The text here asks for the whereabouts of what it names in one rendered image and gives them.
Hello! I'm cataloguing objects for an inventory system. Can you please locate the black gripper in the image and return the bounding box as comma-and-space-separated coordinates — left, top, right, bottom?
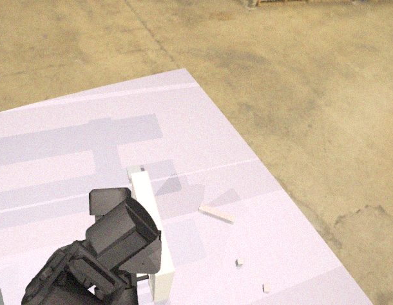
89, 187, 139, 305

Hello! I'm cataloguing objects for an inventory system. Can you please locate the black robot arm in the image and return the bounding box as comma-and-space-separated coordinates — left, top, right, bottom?
21, 197, 162, 305

